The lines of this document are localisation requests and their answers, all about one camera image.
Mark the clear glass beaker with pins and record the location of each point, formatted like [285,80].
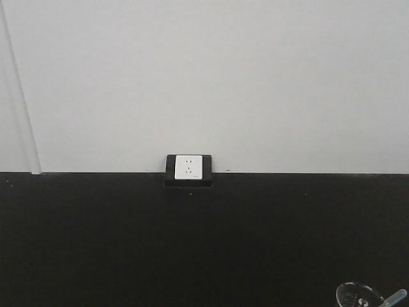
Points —
[355,294]

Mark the black socket recess frame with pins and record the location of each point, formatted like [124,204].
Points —
[207,180]

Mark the white wall power socket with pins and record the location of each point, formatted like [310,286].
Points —
[188,167]

